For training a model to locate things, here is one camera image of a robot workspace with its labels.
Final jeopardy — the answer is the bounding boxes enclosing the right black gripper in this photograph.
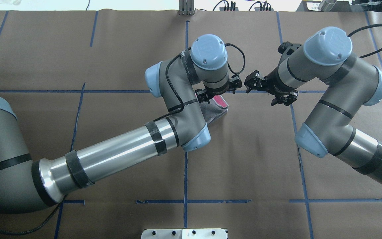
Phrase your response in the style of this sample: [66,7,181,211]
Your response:
[244,71,298,106]

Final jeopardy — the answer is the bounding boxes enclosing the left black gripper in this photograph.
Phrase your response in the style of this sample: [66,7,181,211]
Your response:
[195,79,236,104]

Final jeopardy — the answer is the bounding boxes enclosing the pink towel white trim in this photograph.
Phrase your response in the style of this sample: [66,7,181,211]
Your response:
[197,95,229,124]

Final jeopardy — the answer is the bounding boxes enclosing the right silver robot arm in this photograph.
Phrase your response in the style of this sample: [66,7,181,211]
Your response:
[244,26,382,184]

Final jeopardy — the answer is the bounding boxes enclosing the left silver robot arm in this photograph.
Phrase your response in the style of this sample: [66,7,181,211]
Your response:
[0,34,236,214]

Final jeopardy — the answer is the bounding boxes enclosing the black rectangular tray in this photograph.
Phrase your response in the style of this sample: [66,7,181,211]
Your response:
[296,0,351,12]

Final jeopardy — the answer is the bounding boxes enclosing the small steel cup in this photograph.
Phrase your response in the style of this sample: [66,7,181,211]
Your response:
[318,0,337,12]

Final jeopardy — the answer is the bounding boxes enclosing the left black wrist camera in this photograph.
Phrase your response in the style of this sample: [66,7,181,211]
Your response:
[227,74,242,94]

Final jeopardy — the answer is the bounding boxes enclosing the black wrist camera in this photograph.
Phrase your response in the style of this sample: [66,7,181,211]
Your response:
[277,42,302,55]
[227,74,242,94]

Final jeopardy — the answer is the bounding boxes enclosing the left black camera cable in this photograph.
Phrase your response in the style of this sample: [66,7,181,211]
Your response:
[0,42,246,236]

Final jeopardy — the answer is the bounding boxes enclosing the black camera cable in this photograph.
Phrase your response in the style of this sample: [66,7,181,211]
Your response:
[0,42,246,236]
[347,24,382,59]

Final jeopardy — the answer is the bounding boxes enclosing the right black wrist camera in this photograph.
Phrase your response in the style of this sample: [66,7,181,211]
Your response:
[277,42,302,55]

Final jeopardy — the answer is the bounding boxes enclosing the aluminium frame post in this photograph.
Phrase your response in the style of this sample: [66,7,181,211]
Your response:
[178,0,195,16]

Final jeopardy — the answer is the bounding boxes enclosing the white mounting post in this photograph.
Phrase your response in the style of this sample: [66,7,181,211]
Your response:
[141,228,228,239]

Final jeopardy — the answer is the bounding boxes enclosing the right black camera cable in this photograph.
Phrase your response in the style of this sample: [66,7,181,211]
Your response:
[347,24,382,59]

